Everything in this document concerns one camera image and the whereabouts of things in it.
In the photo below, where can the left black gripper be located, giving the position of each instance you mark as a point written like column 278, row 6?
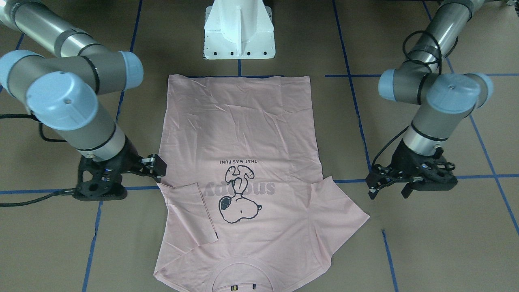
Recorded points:
column 402, row 155

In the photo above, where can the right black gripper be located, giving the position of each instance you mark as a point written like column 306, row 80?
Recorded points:
column 127, row 155

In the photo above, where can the pink Snoopy t-shirt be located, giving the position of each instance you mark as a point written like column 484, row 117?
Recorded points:
column 248, row 208

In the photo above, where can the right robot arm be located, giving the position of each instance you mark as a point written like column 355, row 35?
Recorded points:
column 62, row 92

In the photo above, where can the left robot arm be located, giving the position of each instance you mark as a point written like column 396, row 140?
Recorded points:
column 444, row 100

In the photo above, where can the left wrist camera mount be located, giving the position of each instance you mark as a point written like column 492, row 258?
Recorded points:
column 434, row 181

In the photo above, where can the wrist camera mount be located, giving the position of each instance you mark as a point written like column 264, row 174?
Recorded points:
column 96, row 183
column 434, row 181

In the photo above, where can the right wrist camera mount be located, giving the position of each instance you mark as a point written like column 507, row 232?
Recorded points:
column 96, row 183

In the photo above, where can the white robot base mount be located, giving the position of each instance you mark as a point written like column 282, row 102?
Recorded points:
column 239, row 29

